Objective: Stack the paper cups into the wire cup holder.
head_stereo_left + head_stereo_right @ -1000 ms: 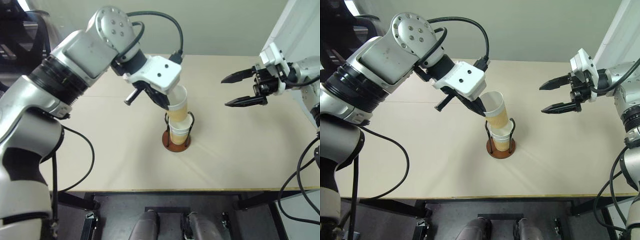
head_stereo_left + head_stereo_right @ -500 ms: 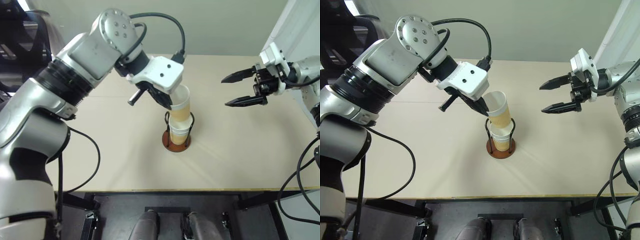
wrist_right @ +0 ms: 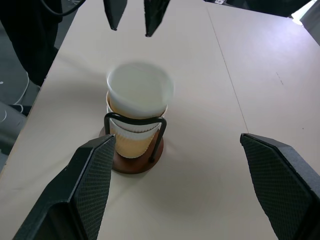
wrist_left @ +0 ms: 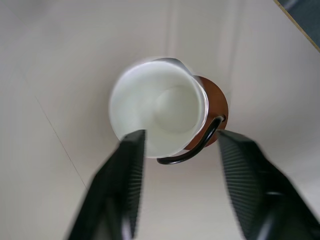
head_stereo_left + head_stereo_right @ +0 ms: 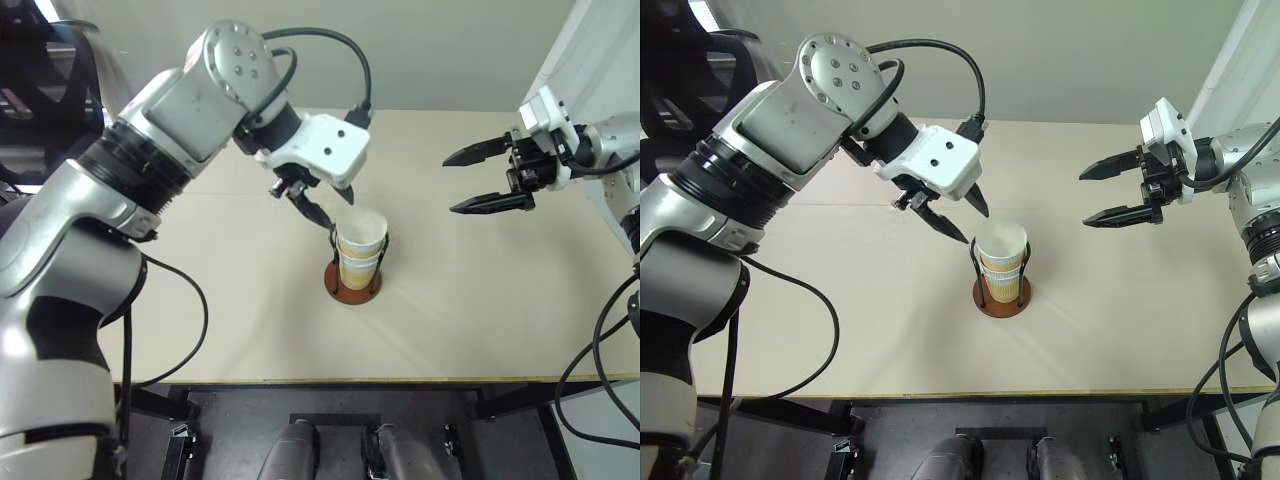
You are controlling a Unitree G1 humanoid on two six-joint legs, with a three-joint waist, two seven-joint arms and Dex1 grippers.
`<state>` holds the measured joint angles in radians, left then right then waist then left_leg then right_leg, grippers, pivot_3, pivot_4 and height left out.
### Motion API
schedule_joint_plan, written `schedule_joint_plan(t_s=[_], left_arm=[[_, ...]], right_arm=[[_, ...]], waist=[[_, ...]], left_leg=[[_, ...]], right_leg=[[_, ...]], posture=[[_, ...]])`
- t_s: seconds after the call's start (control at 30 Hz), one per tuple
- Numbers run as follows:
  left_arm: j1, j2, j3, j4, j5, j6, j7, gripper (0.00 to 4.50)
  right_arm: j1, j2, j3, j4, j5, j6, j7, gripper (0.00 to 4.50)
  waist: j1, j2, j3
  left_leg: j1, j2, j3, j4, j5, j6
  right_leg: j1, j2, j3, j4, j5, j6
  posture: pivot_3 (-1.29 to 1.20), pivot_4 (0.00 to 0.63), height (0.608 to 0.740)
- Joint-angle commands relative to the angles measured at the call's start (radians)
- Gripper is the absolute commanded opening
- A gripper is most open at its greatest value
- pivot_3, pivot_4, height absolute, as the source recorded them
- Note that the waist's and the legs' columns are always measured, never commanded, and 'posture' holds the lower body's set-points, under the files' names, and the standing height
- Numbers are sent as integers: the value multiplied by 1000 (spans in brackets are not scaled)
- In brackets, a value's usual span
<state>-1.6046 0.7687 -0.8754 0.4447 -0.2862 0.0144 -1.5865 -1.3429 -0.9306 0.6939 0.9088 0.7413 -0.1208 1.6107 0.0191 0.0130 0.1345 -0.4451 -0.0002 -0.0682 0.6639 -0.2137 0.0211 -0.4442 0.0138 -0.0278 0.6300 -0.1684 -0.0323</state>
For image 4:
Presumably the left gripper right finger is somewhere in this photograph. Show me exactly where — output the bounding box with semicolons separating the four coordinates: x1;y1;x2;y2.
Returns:
216;129;320;240

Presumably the yellow white paper cup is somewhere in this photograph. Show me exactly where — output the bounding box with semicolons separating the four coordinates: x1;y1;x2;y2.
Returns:
108;57;210;160

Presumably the black wire cup holder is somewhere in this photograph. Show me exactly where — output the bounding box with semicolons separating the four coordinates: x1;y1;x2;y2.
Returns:
155;75;230;166

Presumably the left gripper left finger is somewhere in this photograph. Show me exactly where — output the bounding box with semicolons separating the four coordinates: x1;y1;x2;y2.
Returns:
66;128;148;240

